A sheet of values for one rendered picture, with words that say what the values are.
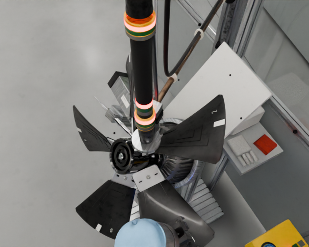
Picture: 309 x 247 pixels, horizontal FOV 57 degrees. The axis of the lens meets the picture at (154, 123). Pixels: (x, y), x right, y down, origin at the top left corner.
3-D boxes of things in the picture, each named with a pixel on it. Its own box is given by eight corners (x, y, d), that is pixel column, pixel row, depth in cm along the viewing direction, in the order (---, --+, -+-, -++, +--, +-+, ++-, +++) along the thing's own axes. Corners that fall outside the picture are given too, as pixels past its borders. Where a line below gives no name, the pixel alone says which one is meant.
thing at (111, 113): (109, 115, 121) (112, 107, 119) (116, 123, 117) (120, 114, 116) (104, 115, 119) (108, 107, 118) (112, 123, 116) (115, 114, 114)
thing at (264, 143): (264, 134, 138) (265, 132, 136) (277, 146, 135) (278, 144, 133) (252, 143, 135) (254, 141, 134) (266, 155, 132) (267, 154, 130)
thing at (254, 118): (239, 99, 149) (245, 86, 139) (259, 123, 141) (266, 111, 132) (212, 112, 145) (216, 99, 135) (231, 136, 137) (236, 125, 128)
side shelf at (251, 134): (236, 99, 152) (237, 95, 150) (281, 153, 136) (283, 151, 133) (198, 116, 147) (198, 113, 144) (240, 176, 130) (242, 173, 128)
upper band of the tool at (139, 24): (135, 18, 43) (133, 1, 40) (160, 27, 42) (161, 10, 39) (119, 36, 41) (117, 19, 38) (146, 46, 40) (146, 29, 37)
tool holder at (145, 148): (144, 118, 73) (142, 95, 65) (168, 129, 72) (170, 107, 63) (126, 146, 69) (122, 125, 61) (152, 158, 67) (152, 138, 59)
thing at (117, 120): (140, 145, 108) (95, 99, 128) (142, 140, 107) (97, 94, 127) (136, 145, 106) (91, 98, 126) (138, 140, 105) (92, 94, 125)
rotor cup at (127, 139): (127, 150, 108) (99, 152, 99) (149, 125, 101) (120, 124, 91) (144, 183, 102) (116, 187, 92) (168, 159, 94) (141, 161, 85)
